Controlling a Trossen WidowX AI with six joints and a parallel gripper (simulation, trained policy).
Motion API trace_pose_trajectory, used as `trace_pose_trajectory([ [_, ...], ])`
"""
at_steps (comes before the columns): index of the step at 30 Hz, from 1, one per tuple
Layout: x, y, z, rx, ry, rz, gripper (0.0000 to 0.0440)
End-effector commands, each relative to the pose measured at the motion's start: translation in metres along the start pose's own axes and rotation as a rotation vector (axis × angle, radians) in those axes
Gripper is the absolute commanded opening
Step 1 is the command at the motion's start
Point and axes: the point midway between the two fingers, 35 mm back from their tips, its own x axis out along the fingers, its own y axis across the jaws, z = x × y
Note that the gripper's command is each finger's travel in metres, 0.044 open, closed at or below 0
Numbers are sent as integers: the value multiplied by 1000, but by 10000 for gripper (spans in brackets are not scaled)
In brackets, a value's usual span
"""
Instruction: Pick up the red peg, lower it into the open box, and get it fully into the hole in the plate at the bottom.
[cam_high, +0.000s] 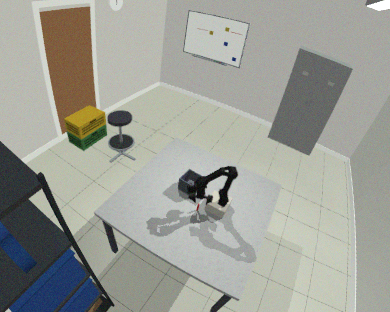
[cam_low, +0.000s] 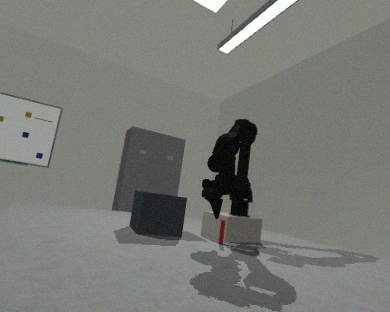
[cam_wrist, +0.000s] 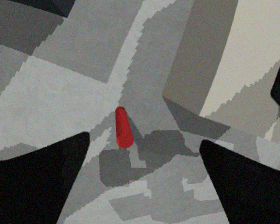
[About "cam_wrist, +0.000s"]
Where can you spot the red peg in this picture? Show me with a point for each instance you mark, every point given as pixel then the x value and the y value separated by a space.
pixel 124 138

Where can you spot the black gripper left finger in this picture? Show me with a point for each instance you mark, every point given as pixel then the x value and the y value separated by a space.
pixel 35 186

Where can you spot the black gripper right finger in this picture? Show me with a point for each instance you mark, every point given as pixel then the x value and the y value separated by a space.
pixel 248 191

